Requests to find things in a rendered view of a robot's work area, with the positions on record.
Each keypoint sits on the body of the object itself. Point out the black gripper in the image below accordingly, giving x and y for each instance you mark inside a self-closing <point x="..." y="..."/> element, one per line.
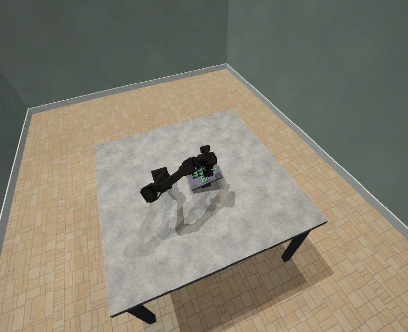
<point x="208" y="172"/>

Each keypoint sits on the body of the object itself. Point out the grey switch panel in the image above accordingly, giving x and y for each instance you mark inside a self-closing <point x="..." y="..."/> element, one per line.
<point x="198" y="180"/>

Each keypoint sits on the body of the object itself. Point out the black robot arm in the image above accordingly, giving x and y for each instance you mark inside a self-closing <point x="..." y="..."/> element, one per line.
<point x="164" y="180"/>

